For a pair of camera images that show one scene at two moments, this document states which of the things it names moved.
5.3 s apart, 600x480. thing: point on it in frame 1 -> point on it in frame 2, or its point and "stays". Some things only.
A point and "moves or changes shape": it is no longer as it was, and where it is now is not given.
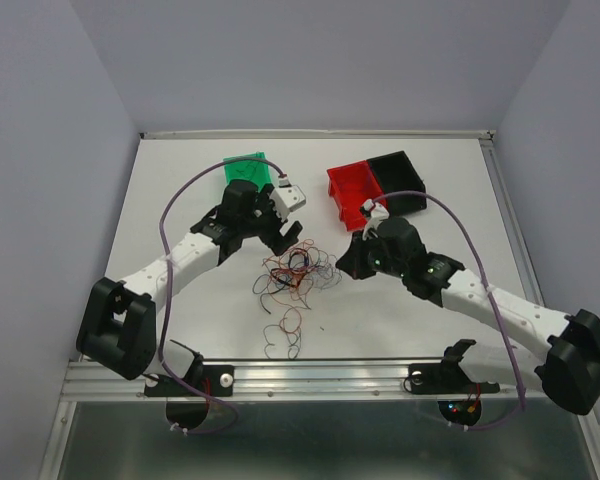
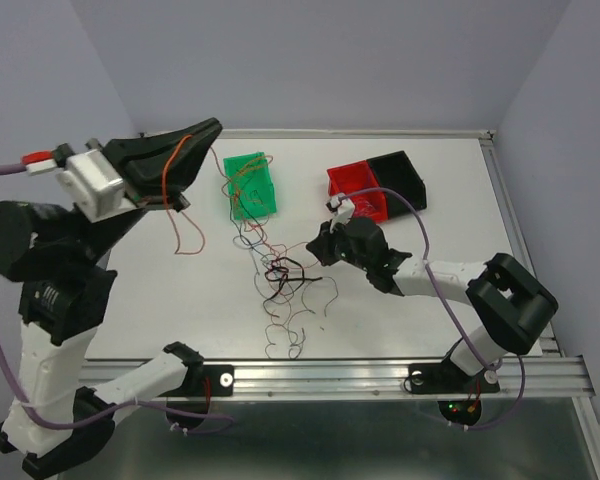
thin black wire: (243, 170) moves or changes shape
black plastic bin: (395, 173) stays
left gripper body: (264, 221) -> (106, 234)
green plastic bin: (257, 172) stays
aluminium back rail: (452, 135) stays
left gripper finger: (279, 244) -> (144, 177)
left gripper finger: (293, 232) -> (144, 159)
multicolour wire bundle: (290, 276) moves or changes shape
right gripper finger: (351, 262) -> (325, 249)
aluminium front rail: (289, 379) stays
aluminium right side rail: (513, 226) stays
